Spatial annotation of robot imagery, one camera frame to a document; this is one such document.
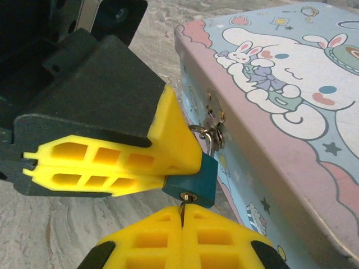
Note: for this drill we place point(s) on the brass key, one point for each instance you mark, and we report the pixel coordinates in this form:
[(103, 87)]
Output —
[(183, 215)]

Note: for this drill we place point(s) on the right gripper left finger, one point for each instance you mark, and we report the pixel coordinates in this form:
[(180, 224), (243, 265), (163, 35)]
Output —
[(151, 241)]

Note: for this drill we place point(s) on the pastel cartoon tin box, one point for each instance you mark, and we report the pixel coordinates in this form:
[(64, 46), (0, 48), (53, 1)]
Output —
[(280, 168)]

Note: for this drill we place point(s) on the silver tin box latch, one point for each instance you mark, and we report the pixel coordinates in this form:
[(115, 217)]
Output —
[(214, 106)]

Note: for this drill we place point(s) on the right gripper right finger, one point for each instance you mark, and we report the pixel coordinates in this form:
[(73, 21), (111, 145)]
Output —
[(218, 241)]

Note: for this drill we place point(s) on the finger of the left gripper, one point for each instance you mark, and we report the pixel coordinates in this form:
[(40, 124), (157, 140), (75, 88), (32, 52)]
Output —
[(106, 92), (92, 182)]

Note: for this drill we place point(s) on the teal padlock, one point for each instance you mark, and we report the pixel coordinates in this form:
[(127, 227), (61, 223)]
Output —
[(196, 180)]

